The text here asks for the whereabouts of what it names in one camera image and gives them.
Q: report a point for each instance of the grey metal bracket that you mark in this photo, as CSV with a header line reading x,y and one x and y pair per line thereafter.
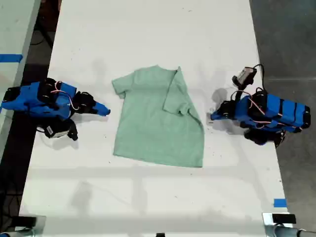
x,y
40,225

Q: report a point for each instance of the small black box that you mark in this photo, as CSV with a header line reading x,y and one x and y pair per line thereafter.
x,y
23,223
284,218

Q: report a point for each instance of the short blue tape strip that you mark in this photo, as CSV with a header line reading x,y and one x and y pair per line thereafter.
x,y
280,203

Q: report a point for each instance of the pale green T-shirt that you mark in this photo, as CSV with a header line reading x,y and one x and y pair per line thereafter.
x,y
158,118

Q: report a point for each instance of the silver metal bracket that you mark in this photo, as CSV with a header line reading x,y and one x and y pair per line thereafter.
x,y
267,222

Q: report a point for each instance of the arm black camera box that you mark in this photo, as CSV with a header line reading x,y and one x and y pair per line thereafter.
x,y
244,75
56,131

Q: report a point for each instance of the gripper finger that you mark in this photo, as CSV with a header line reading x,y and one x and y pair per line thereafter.
x,y
92,101
95,111
225,107
223,117

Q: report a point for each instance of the robot arm blue black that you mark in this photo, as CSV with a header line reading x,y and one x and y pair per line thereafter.
x,y
24,98
284,111

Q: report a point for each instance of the long blue tape strip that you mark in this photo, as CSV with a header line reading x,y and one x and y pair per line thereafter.
x,y
11,58

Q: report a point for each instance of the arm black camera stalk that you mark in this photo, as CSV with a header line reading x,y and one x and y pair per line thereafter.
x,y
72,130
239,92

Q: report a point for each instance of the pale adjacent table panel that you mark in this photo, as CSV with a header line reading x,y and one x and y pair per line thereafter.
x,y
14,24

